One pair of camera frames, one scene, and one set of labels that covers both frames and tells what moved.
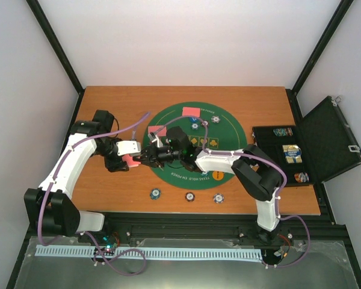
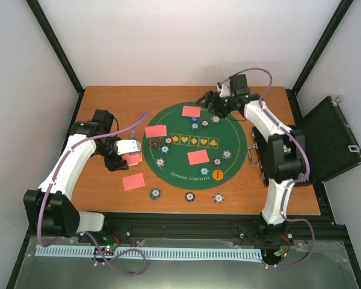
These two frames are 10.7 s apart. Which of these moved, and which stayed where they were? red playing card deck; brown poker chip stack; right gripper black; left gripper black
Moved: right gripper black
Stayed: red playing card deck; brown poker chip stack; left gripper black
